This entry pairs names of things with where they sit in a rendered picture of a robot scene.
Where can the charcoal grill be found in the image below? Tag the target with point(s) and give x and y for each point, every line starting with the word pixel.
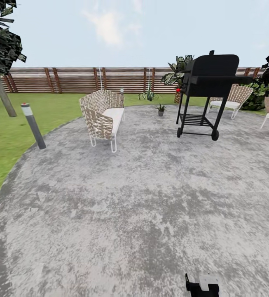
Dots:
pixel 209 76

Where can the bush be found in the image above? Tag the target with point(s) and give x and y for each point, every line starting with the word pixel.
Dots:
pixel 149 95
pixel 256 99
pixel 173 77

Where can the pot plant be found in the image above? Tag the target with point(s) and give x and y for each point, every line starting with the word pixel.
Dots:
pixel 161 110

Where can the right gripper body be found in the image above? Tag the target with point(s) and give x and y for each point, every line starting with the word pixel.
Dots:
pixel 197 292

